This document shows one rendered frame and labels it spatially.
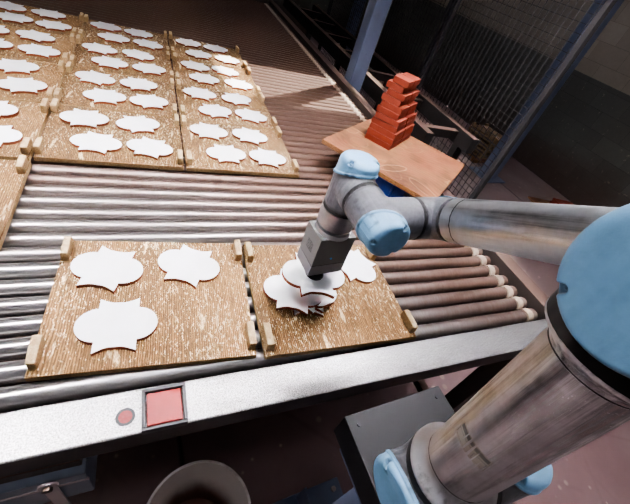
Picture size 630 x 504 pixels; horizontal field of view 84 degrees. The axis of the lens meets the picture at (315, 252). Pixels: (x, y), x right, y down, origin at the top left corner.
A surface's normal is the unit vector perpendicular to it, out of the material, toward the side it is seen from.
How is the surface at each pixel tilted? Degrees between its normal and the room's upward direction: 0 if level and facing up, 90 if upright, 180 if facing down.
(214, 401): 0
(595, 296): 84
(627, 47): 90
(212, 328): 0
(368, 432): 1
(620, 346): 84
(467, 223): 88
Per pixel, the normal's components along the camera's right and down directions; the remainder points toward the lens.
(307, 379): 0.27, -0.70
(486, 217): -0.82, -0.35
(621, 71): -0.89, 0.07
